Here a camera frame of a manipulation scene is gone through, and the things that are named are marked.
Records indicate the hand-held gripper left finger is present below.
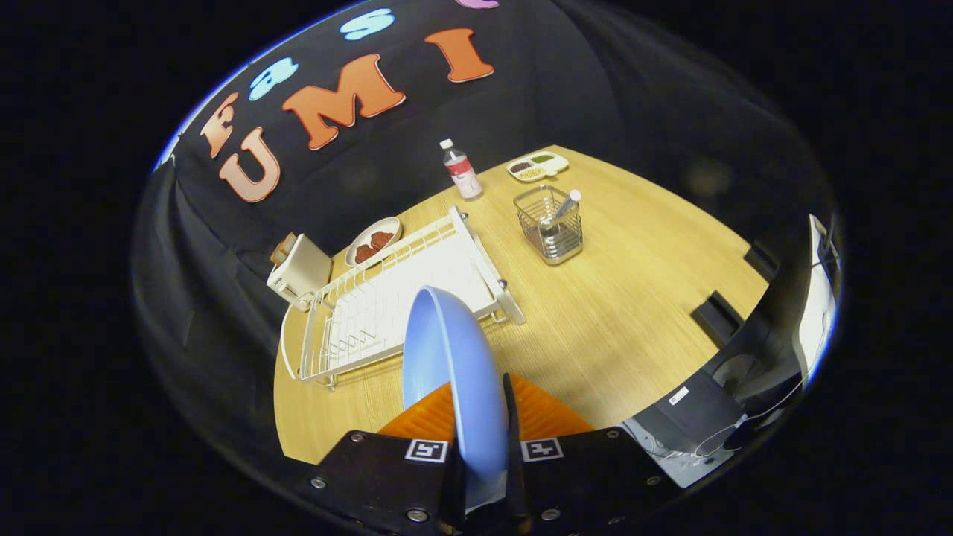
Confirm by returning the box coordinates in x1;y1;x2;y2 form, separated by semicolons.
298;382;466;536

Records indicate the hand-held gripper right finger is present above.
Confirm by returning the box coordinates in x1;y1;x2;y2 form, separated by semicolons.
503;372;682;536

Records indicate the blue plate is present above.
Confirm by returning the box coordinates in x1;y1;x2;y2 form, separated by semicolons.
402;285;510;514

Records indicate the white wire dish rack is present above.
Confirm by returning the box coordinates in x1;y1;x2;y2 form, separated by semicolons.
280;205;526;391

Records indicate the metal wire basket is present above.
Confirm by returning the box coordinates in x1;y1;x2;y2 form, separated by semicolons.
513;185;584;266

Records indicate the beige round plate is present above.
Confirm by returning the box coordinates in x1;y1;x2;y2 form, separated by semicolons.
345;217;403;267

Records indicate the white divided dish with beans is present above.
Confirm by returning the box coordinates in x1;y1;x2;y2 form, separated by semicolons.
507;151;570;183

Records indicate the white toaster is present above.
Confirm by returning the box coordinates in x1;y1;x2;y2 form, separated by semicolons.
267;233;334;312

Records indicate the clear plastic bottle red label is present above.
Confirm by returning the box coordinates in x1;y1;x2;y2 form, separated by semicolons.
439;138;484;201

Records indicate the black backdrop cloth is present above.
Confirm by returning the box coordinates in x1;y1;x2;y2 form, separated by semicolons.
134;0;842;477

